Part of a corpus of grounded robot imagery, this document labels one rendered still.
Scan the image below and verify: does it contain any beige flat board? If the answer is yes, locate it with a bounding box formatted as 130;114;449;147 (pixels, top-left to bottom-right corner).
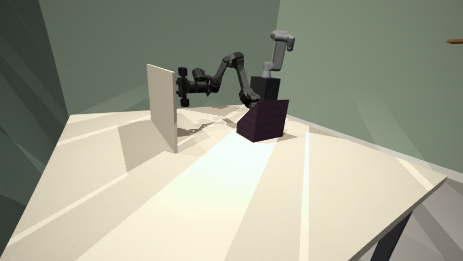
147;64;178;154

